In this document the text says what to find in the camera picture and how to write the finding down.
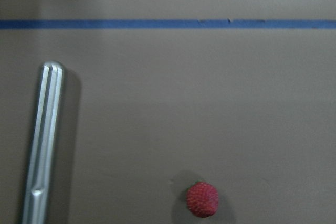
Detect red strawberry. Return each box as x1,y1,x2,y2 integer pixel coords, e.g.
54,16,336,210
186,181,219,218

